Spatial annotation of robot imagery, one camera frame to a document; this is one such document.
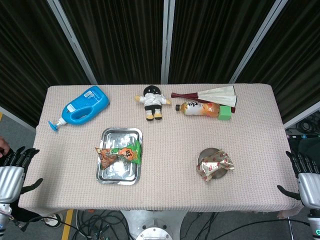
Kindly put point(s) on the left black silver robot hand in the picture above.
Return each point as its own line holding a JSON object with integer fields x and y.
{"x": 10, "y": 182}

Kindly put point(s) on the bystander bare hand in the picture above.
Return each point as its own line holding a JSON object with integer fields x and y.
{"x": 3, "y": 147}

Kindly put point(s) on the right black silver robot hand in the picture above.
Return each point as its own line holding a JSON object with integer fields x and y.
{"x": 310, "y": 187}

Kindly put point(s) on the gold red wrapper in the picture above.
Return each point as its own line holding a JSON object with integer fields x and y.
{"x": 215, "y": 163}

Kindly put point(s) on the green orange snack bag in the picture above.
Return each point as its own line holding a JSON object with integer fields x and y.
{"x": 125, "y": 153}

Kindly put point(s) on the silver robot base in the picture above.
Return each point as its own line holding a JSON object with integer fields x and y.
{"x": 152, "y": 225}

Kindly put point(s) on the black power strip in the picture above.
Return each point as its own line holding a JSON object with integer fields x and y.
{"x": 303, "y": 136}

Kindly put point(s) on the white black sneaker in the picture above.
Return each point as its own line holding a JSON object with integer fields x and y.
{"x": 53, "y": 218}

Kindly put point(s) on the black curtain panel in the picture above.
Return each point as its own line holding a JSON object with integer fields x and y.
{"x": 295, "y": 62}
{"x": 117, "y": 42}
{"x": 25, "y": 62}
{"x": 215, "y": 42}

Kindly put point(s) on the blue pump bottle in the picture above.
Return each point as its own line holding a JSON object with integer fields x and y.
{"x": 92, "y": 100}

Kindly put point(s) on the round metal plate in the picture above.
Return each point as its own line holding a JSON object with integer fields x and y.
{"x": 206, "y": 153}

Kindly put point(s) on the green block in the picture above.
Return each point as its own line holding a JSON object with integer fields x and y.
{"x": 225, "y": 113}

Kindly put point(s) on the rectangular metal tray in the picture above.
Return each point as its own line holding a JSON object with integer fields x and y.
{"x": 120, "y": 136}

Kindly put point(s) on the folding fan maroon ribs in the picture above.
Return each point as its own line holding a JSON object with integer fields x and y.
{"x": 220, "y": 95}

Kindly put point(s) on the orange drink bottle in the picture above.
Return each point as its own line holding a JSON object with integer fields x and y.
{"x": 195, "y": 108}

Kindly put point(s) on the pink woven tablecloth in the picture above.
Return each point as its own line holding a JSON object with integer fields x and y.
{"x": 170, "y": 150}

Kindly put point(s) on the plush doll black hair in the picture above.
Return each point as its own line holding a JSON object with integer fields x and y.
{"x": 153, "y": 100}

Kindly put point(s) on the grey partition post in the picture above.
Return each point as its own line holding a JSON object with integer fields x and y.
{"x": 255, "y": 42}
{"x": 167, "y": 42}
{"x": 72, "y": 42}

